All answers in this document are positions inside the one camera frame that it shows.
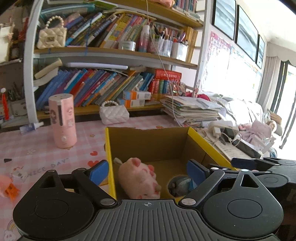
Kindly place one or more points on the pair of flat lying books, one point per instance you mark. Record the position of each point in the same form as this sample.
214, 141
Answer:
46, 72

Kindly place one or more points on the bunch of pens and pencils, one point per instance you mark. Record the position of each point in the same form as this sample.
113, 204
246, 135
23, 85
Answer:
161, 34

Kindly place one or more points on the pink checkered tablecloth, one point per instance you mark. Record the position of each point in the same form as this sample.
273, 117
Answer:
34, 148

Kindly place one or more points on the white plastic container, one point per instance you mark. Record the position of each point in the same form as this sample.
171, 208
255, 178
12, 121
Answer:
4, 44

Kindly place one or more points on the medium black framed picture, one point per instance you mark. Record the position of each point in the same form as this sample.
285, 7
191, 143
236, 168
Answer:
247, 32

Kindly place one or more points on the small white squeeze bottle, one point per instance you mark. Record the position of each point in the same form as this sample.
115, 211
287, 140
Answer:
30, 128

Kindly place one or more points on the pink and blue spray bottle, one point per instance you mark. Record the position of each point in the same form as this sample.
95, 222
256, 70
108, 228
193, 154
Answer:
144, 39

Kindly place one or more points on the printed paper sheet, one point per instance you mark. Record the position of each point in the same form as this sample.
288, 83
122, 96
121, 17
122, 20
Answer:
229, 151

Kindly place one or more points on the doll in pink dress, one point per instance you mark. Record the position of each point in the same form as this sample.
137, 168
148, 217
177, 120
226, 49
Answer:
256, 129

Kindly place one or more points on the flat black case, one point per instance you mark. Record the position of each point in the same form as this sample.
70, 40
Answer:
247, 148

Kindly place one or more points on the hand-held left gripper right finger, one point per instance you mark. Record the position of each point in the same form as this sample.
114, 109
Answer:
194, 172

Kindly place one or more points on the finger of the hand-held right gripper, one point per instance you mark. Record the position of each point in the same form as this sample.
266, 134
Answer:
242, 163
233, 168

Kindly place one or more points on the small black framed picture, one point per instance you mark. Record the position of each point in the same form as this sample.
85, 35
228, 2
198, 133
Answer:
260, 52

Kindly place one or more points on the pink plush pig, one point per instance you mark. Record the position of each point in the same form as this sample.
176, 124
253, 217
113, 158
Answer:
138, 178

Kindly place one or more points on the yellow thin books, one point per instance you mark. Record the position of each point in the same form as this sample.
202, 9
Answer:
192, 46

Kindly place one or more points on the orange and white carton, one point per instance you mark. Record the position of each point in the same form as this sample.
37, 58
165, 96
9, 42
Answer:
136, 95
130, 102

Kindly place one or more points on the grey pencil cup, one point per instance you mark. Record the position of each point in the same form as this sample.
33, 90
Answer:
18, 105

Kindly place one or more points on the red and white tube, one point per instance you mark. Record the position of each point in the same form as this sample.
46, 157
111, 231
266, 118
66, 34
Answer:
5, 104

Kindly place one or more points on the small black chip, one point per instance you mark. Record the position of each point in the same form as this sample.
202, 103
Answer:
7, 160

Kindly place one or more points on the large black framed picture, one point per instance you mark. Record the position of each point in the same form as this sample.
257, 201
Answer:
224, 16

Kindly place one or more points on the grey round object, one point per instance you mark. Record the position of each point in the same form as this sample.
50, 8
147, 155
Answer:
179, 185

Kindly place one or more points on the pink plush toy orange feet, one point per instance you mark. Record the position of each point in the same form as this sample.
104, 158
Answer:
7, 185

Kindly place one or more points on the white and wooden bookshelf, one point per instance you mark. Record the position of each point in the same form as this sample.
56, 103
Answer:
104, 58

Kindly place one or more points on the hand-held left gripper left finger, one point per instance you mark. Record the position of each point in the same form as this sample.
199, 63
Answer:
100, 171

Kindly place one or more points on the pink cylindrical humidifier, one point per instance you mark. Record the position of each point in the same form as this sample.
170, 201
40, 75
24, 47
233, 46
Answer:
62, 120

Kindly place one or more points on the white blanket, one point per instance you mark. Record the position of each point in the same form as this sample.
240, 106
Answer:
240, 109

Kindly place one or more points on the cardboard box with yellow edge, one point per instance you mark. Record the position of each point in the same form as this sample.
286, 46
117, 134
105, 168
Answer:
148, 143

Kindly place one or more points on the row of blue red books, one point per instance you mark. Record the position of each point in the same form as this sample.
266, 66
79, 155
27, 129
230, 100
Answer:
92, 85

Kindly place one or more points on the red cloth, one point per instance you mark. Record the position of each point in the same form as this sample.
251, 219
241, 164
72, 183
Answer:
203, 96

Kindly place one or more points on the row of top shelf books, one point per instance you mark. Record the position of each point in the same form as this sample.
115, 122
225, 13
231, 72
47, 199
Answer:
185, 4

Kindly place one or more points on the row of leaning colourful books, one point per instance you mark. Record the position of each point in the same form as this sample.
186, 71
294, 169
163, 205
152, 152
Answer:
104, 30

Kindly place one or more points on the flat white book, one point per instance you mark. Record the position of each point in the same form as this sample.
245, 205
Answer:
97, 66

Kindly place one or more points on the red boxed book set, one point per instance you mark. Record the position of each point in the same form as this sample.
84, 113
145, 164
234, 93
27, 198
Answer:
165, 81

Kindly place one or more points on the white power adapter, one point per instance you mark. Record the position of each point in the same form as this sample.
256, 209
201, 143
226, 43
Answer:
219, 128

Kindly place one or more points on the colourful wall poster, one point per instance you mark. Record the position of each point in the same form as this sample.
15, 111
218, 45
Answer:
217, 58

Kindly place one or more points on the colourful small ornament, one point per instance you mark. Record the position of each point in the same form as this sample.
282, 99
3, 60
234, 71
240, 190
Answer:
178, 89

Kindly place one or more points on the stack of magazines and papers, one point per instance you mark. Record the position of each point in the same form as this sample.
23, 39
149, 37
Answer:
192, 111

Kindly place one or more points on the pale curtain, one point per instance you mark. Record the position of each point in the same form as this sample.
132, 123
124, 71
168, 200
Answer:
268, 78

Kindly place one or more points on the round metal tin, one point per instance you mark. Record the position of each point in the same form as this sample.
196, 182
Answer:
127, 45

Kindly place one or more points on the large white pen holder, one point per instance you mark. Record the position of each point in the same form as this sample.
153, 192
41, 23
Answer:
179, 51

